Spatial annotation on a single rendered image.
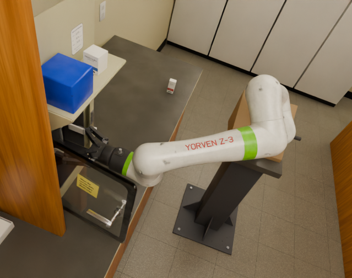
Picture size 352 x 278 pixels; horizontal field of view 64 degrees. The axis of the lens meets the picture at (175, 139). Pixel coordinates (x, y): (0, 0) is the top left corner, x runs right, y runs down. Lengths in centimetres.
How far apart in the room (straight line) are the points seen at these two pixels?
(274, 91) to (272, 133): 14
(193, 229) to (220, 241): 23
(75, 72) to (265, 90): 60
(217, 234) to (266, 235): 43
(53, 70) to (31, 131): 15
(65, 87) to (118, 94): 102
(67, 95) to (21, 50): 19
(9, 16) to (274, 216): 247
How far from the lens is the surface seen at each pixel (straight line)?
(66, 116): 75
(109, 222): 92
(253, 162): 159
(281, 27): 380
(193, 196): 245
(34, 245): 120
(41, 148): 75
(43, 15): 74
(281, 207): 279
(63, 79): 72
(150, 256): 218
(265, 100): 99
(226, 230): 241
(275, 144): 99
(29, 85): 61
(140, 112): 161
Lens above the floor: 204
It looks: 47 degrees down
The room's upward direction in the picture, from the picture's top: 19 degrees clockwise
